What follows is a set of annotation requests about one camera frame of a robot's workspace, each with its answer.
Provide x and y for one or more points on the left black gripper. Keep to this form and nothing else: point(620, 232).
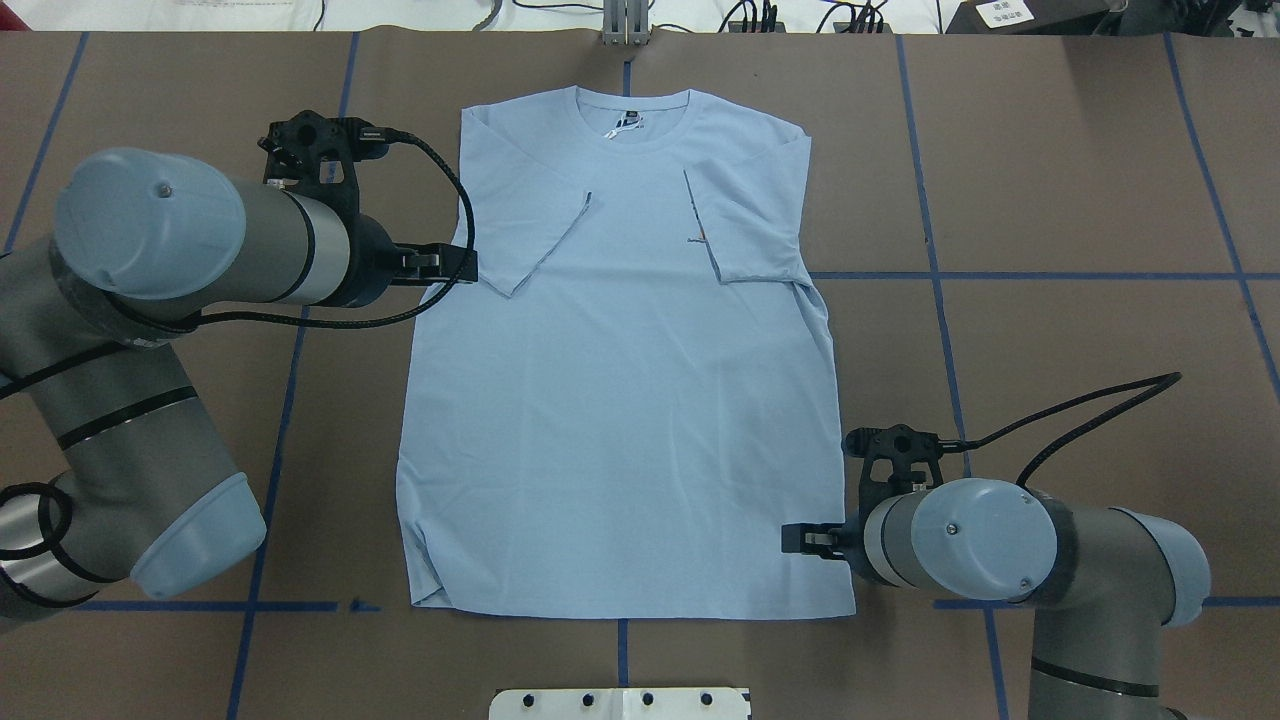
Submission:
point(370, 261)

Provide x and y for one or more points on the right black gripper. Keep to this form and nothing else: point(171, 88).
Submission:
point(853, 541)

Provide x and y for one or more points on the light blue t-shirt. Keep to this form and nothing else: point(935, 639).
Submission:
point(617, 419)

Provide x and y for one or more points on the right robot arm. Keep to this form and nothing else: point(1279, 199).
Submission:
point(1103, 584)

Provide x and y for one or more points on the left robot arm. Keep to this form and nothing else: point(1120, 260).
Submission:
point(148, 247)

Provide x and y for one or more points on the black power adapter box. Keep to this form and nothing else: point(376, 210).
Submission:
point(1046, 18)

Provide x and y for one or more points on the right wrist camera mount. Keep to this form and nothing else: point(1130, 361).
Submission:
point(895, 461)

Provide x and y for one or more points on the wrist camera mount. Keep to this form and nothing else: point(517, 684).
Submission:
point(895, 461)
point(315, 157)

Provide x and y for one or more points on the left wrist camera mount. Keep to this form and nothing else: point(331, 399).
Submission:
point(315, 157)

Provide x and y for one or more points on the white camera pillar base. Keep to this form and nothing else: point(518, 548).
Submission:
point(623, 703)

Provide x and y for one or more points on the aluminium frame post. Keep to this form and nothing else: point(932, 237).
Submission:
point(625, 22)

